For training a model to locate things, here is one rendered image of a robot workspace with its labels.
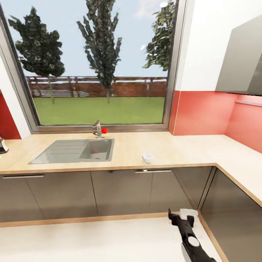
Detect coffee cup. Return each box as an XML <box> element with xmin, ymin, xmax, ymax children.
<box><xmin>142</xmin><ymin>154</ymin><xmax>153</xmax><ymax>163</ymax></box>

